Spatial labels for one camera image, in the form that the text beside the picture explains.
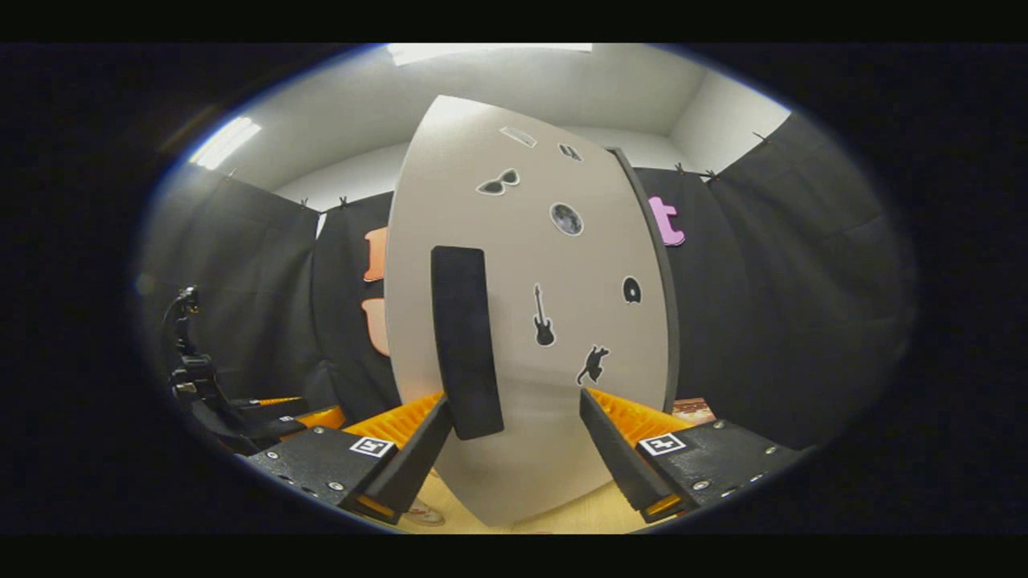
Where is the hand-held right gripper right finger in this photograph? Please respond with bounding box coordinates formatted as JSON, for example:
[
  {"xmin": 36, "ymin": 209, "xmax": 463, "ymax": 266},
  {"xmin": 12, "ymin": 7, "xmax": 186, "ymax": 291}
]
[{"xmin": 578, "ymin": 387, "xmax": 808, "ymax": 525}]

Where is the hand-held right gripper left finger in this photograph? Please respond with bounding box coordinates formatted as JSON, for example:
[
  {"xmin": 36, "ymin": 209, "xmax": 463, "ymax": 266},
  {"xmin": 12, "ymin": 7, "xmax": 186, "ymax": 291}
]
[{"xmin": 241, "ymin": 392, "xmax": 455, "ymax": 527}]

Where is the black door handle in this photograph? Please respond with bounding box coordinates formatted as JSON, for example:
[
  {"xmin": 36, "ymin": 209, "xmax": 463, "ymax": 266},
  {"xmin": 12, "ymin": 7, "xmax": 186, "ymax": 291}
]
[{"xmin": 430, "ymin": 245, "xmax": 505, "ymax": 441}]

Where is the white cabinet door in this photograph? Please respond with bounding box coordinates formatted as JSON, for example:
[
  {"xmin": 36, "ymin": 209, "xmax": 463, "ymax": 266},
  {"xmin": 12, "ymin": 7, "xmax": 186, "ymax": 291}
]
[{"xmin": 384, "ymin": 95, "xmax": 671, "ymax": 528}]

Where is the grey cabinet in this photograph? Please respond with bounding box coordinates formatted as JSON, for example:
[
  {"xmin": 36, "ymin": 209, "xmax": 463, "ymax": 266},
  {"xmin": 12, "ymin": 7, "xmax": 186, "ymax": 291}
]
[{"xmin": 610, "ymin": 147, "xmax": 682, "ymax": 414}]

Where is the white and orange figurine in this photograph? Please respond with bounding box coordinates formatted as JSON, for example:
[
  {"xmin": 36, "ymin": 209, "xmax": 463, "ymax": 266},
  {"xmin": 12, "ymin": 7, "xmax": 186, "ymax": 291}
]
[{"xmin": 400, "ymin": 498, "xmax": 447, "ymax": 528}]

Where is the brown patterned object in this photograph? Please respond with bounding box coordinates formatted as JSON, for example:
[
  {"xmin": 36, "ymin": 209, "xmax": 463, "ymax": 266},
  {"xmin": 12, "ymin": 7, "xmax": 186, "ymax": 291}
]
[{"xmin": 673, "ymin": 397, "xmax": 717, "ymax": 426}]

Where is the long ceiling light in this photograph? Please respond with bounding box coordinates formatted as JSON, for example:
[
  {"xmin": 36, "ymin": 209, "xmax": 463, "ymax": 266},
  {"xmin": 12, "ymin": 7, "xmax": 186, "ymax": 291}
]
[{"xmin": 189, "ymin": 116, "xmax": 263, "ymax": 171}]

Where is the black backdrop cloth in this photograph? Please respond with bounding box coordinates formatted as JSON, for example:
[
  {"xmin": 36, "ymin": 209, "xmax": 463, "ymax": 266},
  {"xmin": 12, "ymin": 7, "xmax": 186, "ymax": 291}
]
[{"xmin": 137, "ymin": 112, "xmax": 916, "ymax": 450}]

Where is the wide ceiling light panel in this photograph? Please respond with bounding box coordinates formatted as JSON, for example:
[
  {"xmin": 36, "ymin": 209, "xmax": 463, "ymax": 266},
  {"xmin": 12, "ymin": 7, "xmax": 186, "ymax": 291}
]
[{"xmin": 387, "ymin": 44, "xmax": 594, "ymax": 67}]

